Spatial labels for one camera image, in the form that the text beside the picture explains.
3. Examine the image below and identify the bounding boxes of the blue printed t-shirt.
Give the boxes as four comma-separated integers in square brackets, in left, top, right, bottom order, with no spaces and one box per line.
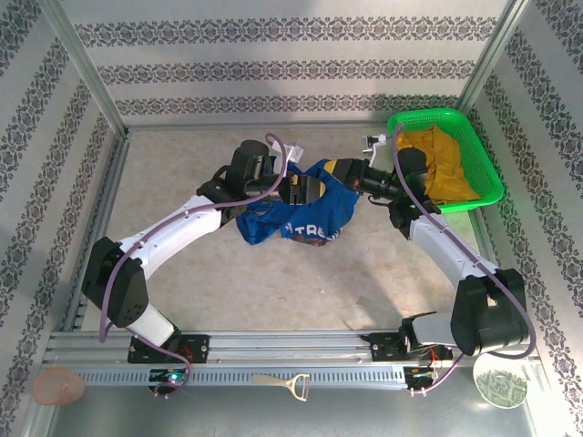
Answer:
[235,157,361,248]

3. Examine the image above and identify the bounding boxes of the yellow crumpled cloth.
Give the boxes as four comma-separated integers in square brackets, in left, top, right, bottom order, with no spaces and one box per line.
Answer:
[394,126,483,205]

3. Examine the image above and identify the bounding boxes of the green plastic mesh basket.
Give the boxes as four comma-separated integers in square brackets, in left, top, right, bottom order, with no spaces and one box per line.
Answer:
[386,107,505,216]

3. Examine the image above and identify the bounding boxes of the metal vegetable peeler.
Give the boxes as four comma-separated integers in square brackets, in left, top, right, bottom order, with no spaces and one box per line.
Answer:
[251,372,312,402]

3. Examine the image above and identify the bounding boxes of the green patterned white bowl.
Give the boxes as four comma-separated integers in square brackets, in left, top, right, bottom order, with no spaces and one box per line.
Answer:
[472,352,528,410]

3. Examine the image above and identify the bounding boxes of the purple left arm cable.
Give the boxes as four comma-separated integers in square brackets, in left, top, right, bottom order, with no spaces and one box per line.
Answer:
[98,132,292,400]

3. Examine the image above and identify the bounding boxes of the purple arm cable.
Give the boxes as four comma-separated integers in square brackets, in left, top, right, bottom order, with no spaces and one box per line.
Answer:
[98,132,292,400]
[391,122,537,397]

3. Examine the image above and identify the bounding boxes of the long aluminium mounting rail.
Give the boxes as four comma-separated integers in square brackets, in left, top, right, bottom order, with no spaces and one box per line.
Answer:
[43,330,535,366]

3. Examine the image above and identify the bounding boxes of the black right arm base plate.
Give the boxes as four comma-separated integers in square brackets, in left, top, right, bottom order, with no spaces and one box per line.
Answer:
[369,331,455,364]

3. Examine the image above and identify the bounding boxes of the aluminium corner post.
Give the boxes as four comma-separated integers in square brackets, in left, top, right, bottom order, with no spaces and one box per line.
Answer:
[454,0,533,115]
[38,0,129,134]

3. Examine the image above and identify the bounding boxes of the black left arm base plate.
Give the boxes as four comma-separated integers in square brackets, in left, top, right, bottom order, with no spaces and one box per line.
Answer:
[127,334,210,365]

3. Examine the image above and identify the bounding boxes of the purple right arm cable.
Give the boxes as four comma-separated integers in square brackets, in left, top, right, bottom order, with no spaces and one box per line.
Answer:
[391,122,537,397]

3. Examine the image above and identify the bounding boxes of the slotted metal cable tray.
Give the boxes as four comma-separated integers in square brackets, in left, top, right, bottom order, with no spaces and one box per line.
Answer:
[75,366,414,389]

